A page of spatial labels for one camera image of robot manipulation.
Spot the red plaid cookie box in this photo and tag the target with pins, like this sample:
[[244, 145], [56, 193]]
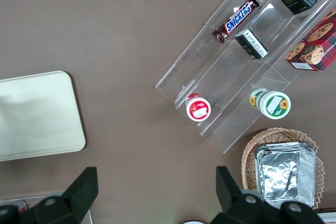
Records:
[[317, 45]]

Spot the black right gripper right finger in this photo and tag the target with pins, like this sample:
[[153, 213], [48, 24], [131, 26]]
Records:
[[236, 200]]

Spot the aluminium foil container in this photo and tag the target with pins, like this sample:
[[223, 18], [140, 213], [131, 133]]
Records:
[[281, 174]]

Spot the small black box white side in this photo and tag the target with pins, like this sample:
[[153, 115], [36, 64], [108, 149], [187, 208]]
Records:
[[252, 44]]

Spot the snickers chocolate bar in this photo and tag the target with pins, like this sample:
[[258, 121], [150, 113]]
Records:
[[237, 18]]

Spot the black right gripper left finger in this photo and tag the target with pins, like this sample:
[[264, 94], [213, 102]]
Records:
[[76, 197]]

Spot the clear acrylic stepped shelf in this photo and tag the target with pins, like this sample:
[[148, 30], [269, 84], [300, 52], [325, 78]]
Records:
[[236, 82]]

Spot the white rectangular snack tray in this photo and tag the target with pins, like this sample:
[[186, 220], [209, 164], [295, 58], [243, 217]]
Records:
[[329, 218]]

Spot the light tan wicker basket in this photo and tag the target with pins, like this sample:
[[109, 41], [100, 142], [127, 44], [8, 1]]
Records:
[[248, 155]]

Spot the green lid white cup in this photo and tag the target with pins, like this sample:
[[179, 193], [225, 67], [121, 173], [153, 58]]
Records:
[[274, 104]]

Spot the beige plastic serving tray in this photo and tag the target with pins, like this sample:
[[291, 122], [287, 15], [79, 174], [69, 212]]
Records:
[[36, 116]]

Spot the red lid white cup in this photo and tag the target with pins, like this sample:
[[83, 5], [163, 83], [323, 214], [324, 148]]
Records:
[[198, 108]]

